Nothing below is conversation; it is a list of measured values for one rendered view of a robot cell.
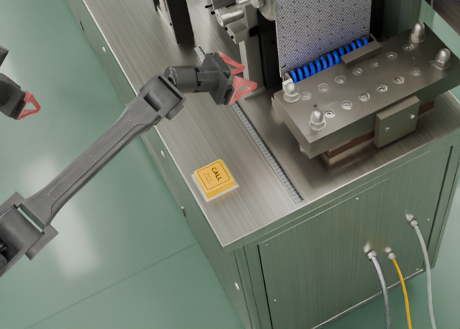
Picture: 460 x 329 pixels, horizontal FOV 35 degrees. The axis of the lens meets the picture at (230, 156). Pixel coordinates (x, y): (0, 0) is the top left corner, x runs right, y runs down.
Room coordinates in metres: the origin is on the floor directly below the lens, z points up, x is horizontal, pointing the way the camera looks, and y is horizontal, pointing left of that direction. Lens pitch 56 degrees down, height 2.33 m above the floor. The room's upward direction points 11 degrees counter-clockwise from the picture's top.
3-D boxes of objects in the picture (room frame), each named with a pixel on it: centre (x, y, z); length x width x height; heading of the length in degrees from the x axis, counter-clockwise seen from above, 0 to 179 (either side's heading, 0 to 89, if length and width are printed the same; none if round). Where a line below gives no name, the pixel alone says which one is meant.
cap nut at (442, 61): (1.02, -0.50, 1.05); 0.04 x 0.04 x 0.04
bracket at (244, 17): (1.16, -0.08, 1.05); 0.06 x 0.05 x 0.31; 107
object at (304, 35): (1.12, -0.26, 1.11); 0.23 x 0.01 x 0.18; 107
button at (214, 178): (0.92, 0.04, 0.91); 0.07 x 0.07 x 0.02; 17
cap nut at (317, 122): (0.92, -0.20, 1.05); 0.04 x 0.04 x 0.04
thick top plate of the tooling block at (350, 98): (1.01, -0.34, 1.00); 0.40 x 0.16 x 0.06; 107
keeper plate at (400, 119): (0.93, -0.38, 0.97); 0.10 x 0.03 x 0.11; 107
